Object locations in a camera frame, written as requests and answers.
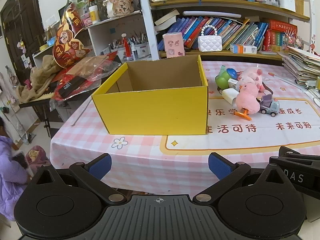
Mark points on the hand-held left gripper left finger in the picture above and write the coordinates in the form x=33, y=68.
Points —
x=101, y=166

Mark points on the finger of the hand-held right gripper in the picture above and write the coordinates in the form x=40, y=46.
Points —
x=297, y=153

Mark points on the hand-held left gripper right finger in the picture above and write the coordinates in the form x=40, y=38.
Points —
x=220, y=166

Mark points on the yellow cardboard box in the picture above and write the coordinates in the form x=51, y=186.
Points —
x=150, y=110

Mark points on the grey purple toy truck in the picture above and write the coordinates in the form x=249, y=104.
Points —
x=269, y=105

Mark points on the pink checked tablecloth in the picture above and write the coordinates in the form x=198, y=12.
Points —
x=160, y=155

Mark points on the pink bag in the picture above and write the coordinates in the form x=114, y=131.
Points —
x=37, y=157

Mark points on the black stand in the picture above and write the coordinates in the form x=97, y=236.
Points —
x=50, y=120

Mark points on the plain white block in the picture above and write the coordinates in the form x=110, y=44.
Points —
x=230, y=95

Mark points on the pink plush duck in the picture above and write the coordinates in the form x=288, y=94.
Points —
x=246, y=97

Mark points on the small white labelled box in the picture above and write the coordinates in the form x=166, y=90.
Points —
x=233, y=82

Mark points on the black box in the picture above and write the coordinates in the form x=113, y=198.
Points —
x=71, y=86

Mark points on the green and blue ball toy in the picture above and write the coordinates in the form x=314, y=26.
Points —
x=222, y=80

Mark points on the stack of papers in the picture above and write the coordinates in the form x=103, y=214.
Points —
x=300, y=65

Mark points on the pink plush cat paw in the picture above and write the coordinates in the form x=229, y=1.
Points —
x=252, y=76

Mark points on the plastic bag of red packets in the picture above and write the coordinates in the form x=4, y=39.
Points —
x=87, y=67

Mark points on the clear plastic case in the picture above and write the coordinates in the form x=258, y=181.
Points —
x=268, y=52

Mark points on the beige cloth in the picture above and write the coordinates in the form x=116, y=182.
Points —
x=37, y=80

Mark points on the pink antler ornament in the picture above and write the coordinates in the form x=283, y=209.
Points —
x=292, y=40

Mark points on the orange white blue carton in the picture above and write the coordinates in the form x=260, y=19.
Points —
x=243, y=48

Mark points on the red tassel doll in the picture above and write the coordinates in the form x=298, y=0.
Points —
x=126, y=45

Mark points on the white quilted handbag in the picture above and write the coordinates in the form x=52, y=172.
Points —
x=210, y=42

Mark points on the pen cups with pens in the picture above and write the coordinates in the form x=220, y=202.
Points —
x=140, y=47

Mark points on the red gold paper decoration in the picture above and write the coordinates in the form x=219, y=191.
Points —
x=65, y=45

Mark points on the pink sticker cup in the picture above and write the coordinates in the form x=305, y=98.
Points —
x=173, y=45

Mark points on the white shelf unit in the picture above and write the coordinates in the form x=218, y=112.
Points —
x=105, y=30

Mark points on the white tube lamp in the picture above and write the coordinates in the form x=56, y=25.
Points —
x=212, y=14

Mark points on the white bottle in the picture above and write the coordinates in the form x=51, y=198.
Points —
x=94, y=13

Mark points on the thick white paperback book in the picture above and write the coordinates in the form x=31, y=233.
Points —
x=166, y=21

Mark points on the wooden bookshelf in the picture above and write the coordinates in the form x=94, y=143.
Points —
x=225, y=5

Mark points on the dark wooden door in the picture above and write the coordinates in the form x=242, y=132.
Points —
x=20, y=25

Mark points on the rabbit figurine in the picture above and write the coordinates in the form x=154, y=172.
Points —
x=118, y=3

